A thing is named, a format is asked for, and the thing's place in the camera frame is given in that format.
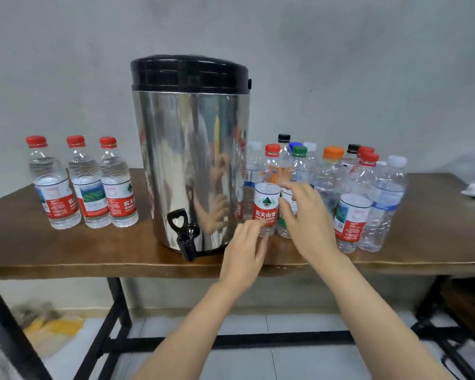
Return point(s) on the person's right hand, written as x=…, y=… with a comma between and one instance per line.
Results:
x=313, y=225

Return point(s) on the person's left hand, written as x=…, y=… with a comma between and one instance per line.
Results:
x=244, y=261

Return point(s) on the cluster of plastic bottles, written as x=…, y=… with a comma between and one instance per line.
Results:
x=356, y=194

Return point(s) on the stainless steel water dispenser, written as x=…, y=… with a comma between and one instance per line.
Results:
x=186, y=154

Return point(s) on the green red label plastic bottle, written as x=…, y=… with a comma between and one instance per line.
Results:
x=89, y=190

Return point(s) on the person's right forearm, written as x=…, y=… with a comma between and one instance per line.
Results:
x=380, y=328

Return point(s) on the person's left forearm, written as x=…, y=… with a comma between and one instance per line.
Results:
x=190, y=336

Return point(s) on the yellow debris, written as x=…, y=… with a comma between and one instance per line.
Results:
x=55, y=326

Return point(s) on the black metal table frame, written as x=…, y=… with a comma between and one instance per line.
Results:
x=237, y=341

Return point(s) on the wooden stool with black frame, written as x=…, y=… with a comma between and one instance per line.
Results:
x=467, y=300

